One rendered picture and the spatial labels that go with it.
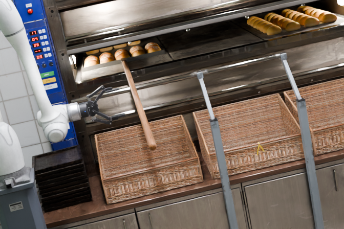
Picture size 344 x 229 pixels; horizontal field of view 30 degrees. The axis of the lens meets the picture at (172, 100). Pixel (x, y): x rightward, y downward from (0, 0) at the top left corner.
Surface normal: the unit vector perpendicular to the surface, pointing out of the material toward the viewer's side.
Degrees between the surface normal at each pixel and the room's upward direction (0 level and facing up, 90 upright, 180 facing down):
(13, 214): 90
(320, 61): 70
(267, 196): 91
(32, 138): 90
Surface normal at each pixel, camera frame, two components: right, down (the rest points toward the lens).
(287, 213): 0.16, 0.25
